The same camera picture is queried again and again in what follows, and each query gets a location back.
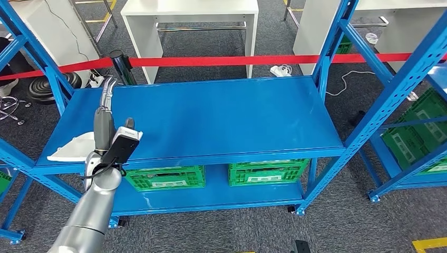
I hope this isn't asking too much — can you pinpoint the white floor cable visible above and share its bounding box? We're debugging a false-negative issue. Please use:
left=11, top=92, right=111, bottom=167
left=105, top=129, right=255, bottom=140
left=325, top=70, right=376, bottom=97

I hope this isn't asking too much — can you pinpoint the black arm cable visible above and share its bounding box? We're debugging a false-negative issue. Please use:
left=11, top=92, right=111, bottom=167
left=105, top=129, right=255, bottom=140
left=79, top=158, right=127, bottom=181

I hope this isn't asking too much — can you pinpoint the white table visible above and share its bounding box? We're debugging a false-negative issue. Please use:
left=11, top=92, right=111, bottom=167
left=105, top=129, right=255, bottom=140
left=292, top=0, right=447, bottom=76
left=7, top=0, right=101, bottom=89
left=120, top=0, right=259, bottom=85

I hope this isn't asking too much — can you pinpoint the green plastic crate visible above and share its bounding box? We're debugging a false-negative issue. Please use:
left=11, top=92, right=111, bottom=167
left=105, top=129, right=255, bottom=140
left=405, top=87, right=447, bottom=154
left=336, top=35, right=353, bottom=55
left=0, top=170, right=13, bottom=195
left=380, top=119, right=447, bottom=176
left=228, top=159, right=311, bottom=187
left=124, top=165, right=206, bottom=192

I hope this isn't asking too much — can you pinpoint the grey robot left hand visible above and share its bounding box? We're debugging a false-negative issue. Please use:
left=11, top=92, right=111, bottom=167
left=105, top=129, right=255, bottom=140
left=93, top=75, right=135, bottom=153

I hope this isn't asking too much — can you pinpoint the blue steel shelf rack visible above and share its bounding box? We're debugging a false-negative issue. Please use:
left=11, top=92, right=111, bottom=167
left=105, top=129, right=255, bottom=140
left=0, top=164, right=36, bottom=246
left=0, top=0, right=447, bottom=230
left=357, top=63, right=447, bottom=204

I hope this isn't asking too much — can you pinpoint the black round stool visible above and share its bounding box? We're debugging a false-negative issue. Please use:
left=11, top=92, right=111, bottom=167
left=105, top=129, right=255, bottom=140
left=26, top=72, right=83, bottom=106

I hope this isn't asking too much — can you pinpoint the black stanchion post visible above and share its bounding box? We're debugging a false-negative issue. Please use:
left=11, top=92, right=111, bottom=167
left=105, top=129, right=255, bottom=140
left=109, top=49, right=138, bottom=86

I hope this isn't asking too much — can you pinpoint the white plastic shell part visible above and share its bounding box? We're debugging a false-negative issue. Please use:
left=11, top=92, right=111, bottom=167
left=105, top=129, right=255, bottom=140
left=46, top=131, right=97, bottom=163

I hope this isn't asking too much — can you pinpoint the white power adapter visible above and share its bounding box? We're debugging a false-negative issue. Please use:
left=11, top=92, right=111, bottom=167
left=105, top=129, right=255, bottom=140
left=269, top=64, right=293, bottom=78

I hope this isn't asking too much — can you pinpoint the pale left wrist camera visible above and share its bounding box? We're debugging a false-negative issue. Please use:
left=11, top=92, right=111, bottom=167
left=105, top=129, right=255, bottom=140
left=101, top=126, right=144, bottom=167

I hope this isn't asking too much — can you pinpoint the white power strip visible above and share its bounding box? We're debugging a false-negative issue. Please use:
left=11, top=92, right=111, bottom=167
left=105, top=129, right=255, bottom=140
left=88, top=74, right=105, bottom=89

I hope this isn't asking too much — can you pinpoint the chrome chair base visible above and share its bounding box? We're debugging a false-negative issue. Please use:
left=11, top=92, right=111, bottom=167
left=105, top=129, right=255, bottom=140
left=0, top=95, right=32, bottom=126

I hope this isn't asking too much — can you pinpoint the red barrier belt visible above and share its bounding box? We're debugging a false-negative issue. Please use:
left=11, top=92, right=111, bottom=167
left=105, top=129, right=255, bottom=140
left=0, top=52, right=447, bottom=82

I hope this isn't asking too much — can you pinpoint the person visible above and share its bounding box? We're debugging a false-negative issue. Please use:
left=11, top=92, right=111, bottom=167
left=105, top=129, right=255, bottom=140
left=0, top=36, right=34, bottom=99

